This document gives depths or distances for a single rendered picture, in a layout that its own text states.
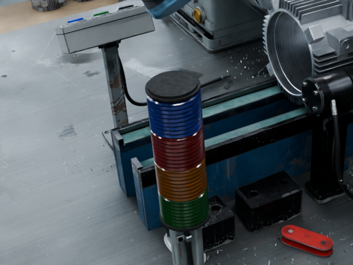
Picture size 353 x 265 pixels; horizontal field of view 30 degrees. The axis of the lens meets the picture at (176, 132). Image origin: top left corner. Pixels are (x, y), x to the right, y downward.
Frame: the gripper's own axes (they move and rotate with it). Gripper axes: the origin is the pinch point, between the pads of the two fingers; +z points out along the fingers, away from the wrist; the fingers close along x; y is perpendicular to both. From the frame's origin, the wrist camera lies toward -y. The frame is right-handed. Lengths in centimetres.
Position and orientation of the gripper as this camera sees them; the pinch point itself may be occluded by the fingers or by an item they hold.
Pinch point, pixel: (263, 6)
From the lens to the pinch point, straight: 118.6
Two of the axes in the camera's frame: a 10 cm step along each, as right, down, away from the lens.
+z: 5.2, 5.6, 6.4
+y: 7.5, -6.7, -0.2
